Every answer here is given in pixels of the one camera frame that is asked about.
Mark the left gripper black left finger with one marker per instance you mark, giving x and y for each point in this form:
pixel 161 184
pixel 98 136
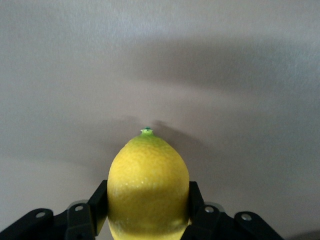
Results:
pixel 80 222

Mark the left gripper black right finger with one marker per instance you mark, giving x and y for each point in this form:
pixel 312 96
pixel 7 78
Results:
pixel 212 225

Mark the yellow lemon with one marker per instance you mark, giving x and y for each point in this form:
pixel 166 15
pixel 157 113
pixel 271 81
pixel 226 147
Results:
pixel 147 190

